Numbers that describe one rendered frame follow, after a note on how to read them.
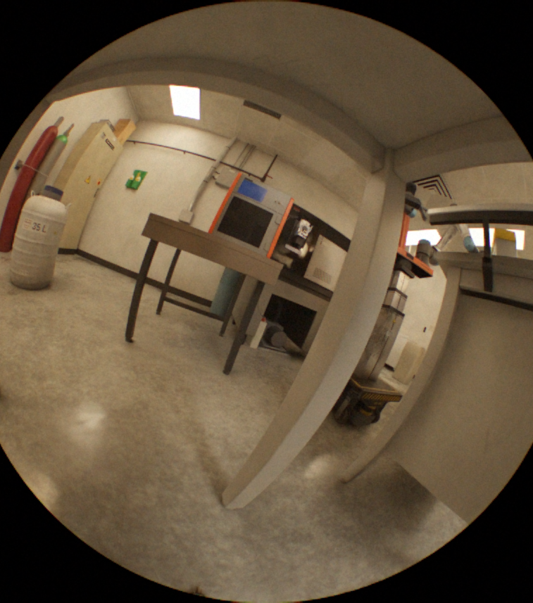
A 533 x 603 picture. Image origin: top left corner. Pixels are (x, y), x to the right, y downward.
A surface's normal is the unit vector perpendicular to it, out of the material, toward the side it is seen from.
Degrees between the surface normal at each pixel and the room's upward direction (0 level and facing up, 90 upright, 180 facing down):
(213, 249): 90
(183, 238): 90
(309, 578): 0
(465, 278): 90
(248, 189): 90
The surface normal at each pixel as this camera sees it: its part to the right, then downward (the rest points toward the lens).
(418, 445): -0.88, -0.33
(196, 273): 0.28, 0.18
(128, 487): 0.37, -0.93
